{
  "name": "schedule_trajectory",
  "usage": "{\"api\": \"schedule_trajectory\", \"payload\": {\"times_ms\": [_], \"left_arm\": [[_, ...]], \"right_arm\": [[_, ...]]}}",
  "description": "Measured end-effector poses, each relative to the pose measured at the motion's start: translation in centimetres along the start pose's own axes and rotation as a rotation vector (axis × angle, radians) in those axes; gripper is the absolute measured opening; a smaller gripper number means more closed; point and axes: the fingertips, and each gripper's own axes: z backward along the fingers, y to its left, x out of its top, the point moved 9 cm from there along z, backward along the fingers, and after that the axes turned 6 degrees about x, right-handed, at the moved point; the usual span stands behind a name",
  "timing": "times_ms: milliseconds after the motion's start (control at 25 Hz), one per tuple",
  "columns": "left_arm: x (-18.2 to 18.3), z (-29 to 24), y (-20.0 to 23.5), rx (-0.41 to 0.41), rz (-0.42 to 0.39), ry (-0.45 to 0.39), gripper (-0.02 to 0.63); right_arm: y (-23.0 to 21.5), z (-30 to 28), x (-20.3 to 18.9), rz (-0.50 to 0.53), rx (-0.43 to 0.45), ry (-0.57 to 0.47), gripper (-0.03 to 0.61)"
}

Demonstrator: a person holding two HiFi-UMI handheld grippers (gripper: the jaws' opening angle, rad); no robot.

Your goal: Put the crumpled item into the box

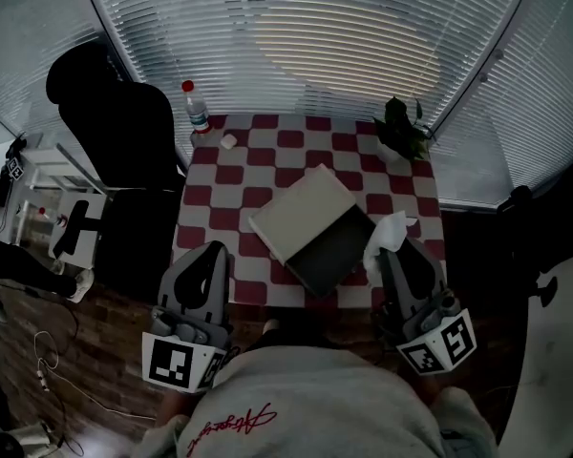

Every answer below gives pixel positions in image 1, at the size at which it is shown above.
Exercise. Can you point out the white desk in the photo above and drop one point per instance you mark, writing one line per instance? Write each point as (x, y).
(43, 165)

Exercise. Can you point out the black office chair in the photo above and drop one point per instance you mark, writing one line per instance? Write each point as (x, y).
(119, 160)

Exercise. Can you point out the white window blinds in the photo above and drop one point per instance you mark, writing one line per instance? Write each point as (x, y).
(315, 31)

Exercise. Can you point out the clear water bottle red cap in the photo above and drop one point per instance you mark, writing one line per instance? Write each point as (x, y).
(196, 110)

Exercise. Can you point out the green potted plant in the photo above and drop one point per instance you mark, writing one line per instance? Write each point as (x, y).
(401, 129)

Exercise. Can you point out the red and white checkered tablecloth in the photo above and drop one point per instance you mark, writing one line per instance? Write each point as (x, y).
(219, 198)

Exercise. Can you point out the grey box with lid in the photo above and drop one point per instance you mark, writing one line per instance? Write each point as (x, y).
(310, 217)

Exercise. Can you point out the white round chair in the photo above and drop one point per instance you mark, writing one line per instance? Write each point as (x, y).
(554, 351)

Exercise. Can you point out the spare hand-held gripper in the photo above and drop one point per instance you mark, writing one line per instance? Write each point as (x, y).
(14, 166)

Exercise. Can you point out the small white case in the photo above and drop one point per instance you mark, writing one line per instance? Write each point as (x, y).
(228, 141)

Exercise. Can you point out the white tissue item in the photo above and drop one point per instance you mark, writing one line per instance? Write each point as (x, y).
(387, 239)

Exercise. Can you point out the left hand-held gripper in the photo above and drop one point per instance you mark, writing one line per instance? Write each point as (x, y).
(191, 332)

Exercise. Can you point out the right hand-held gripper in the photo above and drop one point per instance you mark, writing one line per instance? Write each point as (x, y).
(427, 322)

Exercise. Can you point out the white cabinet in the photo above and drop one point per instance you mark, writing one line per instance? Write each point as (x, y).
(93, 227)

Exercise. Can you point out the person's grey sweatshirt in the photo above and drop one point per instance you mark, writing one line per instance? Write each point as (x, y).
(315, 399)

